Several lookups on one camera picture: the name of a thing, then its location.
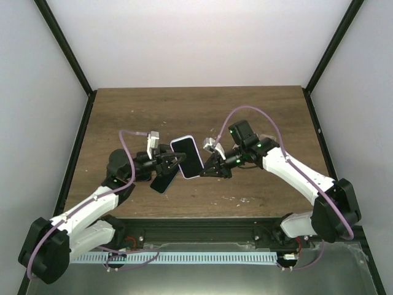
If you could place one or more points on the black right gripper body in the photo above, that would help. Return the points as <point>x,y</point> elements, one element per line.
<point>227,171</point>

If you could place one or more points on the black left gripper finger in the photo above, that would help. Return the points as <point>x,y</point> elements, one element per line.
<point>170,153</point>
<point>173,162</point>

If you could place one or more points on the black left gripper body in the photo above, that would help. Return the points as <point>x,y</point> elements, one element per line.
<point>159,166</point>

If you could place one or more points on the light blue phone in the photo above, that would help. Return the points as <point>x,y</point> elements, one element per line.
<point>188,158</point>

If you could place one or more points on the lilac phone case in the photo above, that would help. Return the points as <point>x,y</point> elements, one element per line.
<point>188,156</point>

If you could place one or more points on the black left table edge rail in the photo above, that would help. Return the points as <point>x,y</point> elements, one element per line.
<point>67,180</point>

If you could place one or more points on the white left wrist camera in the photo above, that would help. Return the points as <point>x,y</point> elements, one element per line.
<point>152,143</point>

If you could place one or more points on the clear phone case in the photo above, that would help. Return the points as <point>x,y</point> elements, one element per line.
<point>263,136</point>

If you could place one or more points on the black right table edge rail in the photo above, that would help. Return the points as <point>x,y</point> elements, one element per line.
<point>359,234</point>

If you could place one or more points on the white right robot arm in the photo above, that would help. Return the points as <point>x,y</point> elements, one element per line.
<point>335,209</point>

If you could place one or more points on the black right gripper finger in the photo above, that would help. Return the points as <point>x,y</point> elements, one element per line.
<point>214,161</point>
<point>212,172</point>

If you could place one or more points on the grey metal front plate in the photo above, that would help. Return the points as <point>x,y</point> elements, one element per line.
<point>342,269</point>

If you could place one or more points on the teal phone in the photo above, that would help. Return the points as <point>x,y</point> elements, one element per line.
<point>162,182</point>

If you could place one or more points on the black table edge rail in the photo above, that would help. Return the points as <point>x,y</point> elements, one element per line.
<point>67,180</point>
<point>359,234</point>

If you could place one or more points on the light blue slotted cable duct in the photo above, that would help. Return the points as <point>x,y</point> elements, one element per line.
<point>249,258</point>

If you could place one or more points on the black right frame post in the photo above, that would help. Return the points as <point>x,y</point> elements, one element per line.
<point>340,32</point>

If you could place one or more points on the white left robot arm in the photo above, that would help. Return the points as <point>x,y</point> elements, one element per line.
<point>52,244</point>

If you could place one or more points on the black frame post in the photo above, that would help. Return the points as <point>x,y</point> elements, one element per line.
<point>63,43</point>
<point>340,32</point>

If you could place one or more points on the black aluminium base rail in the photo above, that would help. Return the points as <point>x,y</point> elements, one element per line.
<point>259,232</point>

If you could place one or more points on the black left frame post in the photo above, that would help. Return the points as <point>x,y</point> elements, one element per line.
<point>63,43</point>

